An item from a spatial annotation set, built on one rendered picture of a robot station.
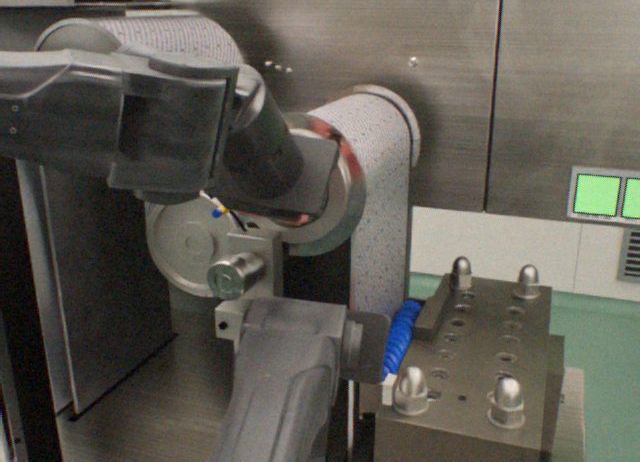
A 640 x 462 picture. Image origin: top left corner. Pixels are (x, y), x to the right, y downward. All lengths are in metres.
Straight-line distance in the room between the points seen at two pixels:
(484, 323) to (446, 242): 2.61
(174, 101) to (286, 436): 0.19
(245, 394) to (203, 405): 0.56
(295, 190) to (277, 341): 0.14
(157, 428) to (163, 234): 0.28
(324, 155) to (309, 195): 0.04
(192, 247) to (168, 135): 0.36
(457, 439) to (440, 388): 0.08
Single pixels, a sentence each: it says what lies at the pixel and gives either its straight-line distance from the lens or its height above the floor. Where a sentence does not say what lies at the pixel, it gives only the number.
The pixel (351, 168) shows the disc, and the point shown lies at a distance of 0.63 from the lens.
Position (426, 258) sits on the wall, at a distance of 3.54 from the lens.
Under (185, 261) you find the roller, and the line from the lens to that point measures 0.75.
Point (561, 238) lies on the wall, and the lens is 3.42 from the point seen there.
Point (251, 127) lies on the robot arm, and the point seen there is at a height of 1.35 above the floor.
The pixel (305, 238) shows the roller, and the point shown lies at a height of 1.20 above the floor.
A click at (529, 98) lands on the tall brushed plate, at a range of 0.92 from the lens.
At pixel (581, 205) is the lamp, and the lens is 0.94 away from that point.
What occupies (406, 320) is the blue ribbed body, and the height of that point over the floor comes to 1.04.
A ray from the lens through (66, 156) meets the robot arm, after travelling 0.38.
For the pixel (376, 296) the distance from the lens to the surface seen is 0.77.
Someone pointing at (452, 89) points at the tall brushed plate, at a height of 1.31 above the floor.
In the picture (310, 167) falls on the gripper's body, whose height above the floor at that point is 1.30.
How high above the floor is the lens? 1.42
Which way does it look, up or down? 19 degrees down
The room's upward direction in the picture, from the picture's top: straight up
